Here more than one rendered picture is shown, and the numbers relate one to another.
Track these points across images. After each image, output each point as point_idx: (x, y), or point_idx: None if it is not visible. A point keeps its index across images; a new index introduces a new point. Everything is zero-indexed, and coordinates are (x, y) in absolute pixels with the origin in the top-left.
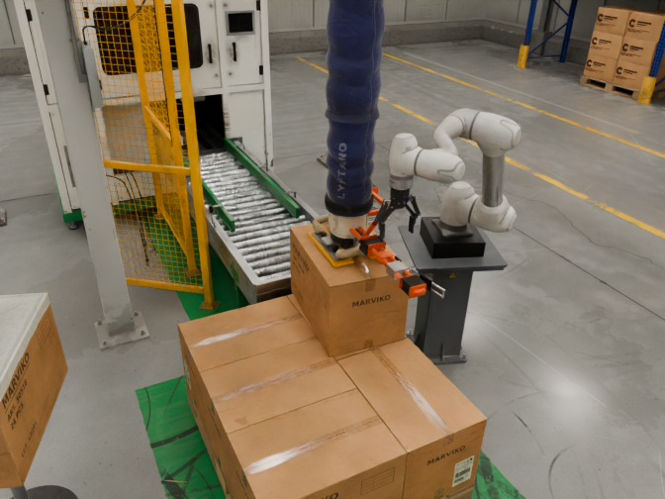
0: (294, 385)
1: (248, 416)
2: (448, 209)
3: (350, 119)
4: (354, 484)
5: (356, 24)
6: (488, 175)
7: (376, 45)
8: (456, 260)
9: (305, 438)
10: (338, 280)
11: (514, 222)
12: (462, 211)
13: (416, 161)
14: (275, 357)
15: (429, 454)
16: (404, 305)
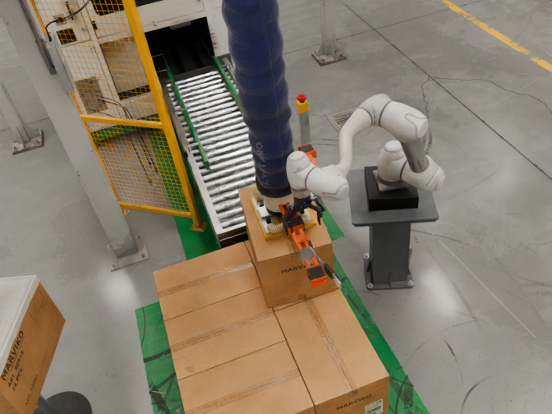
0: (236, 336)
1: (195, 365)
2: (382, 167)
3: (260, 125)
4: None
5: (250, 49)
6: (406, 152)
7: (274, 62)
8: (391, 213)
9: (236, 387)
10: (266, 255)
11: (443, 181)
12: (394, 171)
13: (305, 181)
14: (224, 307)
15: (337, 404)
16: (330, 267)
